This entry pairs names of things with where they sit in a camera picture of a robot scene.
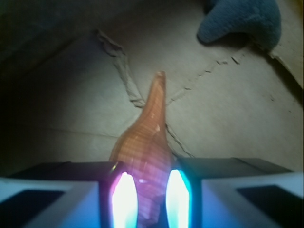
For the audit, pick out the orange spiral sea shell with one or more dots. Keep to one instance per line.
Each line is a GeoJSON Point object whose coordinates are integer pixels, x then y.
{"type": "Point", "coordinates": [143, 148]}

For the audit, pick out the brown paper lined box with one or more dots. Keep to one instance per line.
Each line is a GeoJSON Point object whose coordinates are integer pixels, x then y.
{"type": "Point", "coordinates": [222, 101]}

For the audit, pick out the grey plush toy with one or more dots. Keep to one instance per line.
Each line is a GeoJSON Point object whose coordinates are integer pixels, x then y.
{"type": "Point", "coordinates": [260, 19]}

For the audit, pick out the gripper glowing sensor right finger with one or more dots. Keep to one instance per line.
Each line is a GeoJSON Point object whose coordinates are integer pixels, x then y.
{"type": "Point", "coordinates": [234, 193]}

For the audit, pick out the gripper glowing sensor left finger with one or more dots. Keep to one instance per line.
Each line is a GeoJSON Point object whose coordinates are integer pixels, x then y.
{"type": "Point", "coordinates": [69, 195]}

